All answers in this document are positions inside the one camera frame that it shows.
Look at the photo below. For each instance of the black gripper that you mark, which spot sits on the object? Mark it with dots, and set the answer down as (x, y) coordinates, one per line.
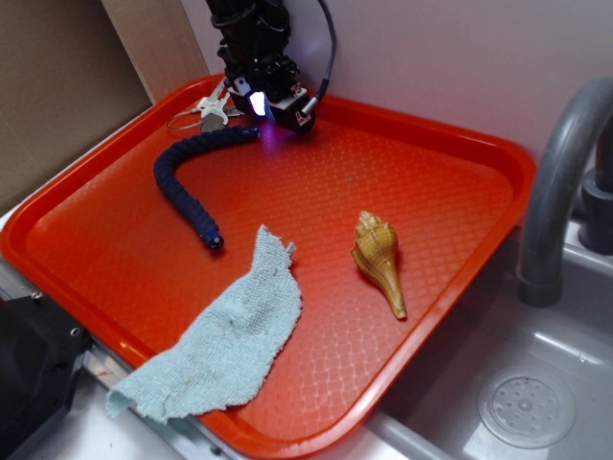
(254, 36)

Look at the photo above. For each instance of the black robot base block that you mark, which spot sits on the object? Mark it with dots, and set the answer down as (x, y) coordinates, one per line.
(42, 351)

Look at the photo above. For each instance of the silver key bunch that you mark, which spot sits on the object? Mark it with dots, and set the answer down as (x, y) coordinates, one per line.
(213, 109)

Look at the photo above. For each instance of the brown spiral seashell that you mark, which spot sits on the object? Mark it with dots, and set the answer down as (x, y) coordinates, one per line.
(375, 254)

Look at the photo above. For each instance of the brown cardboard panel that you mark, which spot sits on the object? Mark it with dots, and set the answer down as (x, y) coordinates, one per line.
(72, 72)

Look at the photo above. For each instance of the red plastic tray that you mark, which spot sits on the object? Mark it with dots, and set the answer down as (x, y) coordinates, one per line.
(104, 243)

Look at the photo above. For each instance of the light blue terry cloth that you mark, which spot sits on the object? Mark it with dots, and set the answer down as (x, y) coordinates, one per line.
(224, 357)

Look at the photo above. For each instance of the grey curved faucet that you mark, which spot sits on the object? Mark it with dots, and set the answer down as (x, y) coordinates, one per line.
(569, 154)

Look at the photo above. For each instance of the grey plastic sink basin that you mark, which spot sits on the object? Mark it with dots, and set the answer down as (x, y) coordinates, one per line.
(431, 412)

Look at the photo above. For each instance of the round sink drain strainer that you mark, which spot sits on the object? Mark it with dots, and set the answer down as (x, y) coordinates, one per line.
(526, 408)

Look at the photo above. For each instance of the dark grey faucet handle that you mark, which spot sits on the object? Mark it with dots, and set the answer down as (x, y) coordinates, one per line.
(595, 233)

